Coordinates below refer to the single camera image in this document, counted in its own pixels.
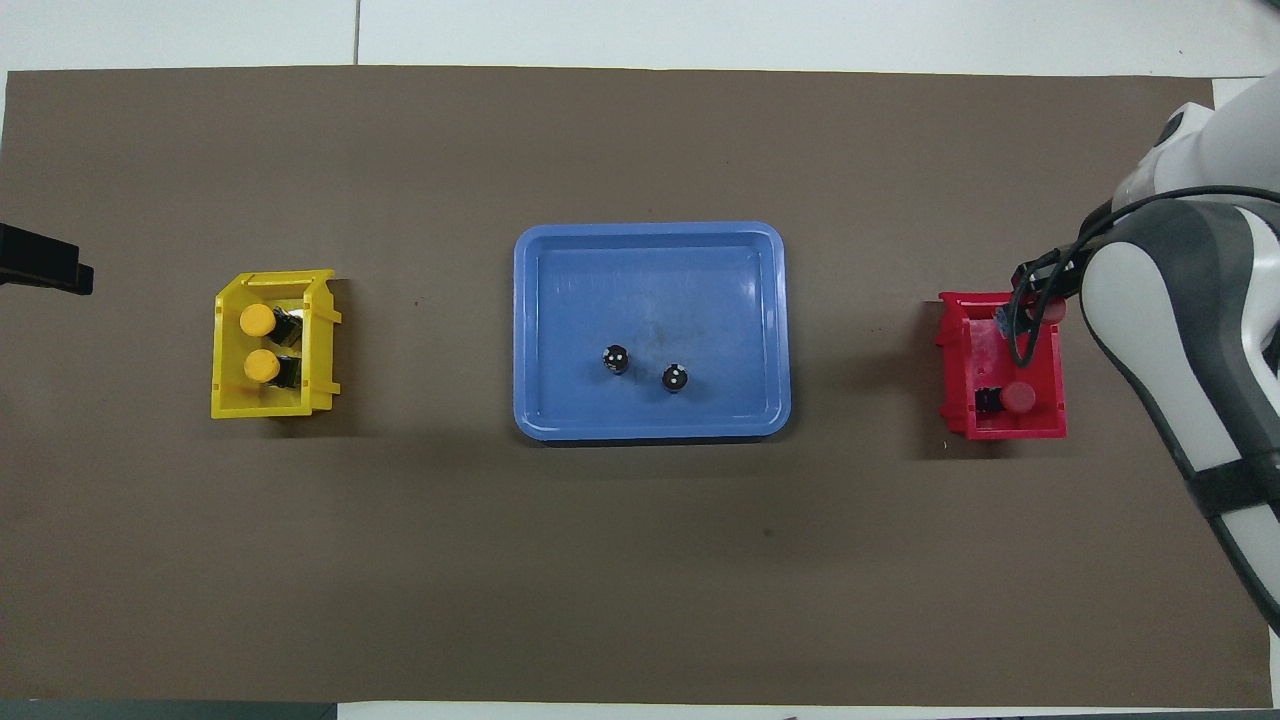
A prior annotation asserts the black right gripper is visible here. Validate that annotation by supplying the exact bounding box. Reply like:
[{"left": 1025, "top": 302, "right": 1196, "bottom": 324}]
[{"left": 1012, "top": 248, "right": 1086, "bottom": 301}]

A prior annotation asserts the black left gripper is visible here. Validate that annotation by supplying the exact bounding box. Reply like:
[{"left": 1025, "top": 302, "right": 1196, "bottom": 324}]
[{"left": 0, "top": 224, "right": 94, "bottom": 295}]

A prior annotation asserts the red push button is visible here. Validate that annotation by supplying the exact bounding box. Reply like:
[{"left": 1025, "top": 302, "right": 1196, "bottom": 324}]
[
  {"left": 974, "top": 381, "right": 1036, "bottom": 416},
  {"left": 995, "top": 296, "right": 1067, "bottom": 333}
]

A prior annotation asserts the yellow push button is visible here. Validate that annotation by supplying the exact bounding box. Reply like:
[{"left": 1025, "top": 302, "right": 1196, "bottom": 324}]
[
  {"left": 239, "top": 303, "right": 305, "bottom": 347},
  {"left": 244, "top": 349, "right": 305, "bottom": 390}
]

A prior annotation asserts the blue plastic tray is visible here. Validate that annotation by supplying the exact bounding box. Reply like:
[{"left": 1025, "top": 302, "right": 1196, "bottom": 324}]
[{"left": 513, "top": 221, "right": 792, "bottom": 443}]

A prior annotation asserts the red plastic bin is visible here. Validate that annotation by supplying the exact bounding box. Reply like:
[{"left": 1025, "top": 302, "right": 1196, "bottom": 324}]
[{"left": 936, "top": 290, "right": 1068, "bottom": 442}]

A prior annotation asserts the yellow plastic bin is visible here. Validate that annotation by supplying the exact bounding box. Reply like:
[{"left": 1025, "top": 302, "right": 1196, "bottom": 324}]
[{"left": 210, "top": 268, "right": 343, "bottom": 420}]

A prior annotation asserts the brown table mat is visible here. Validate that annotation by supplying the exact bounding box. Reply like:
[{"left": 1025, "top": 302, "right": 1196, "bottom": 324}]
[{"left": 0, "top": 66, "right": 1273, "bottom": 707}]

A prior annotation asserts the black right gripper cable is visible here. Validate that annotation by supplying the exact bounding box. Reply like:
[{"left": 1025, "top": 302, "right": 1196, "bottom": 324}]
[{"left": 1008, "top": 188, "right": 1280, "bottom": 367}]

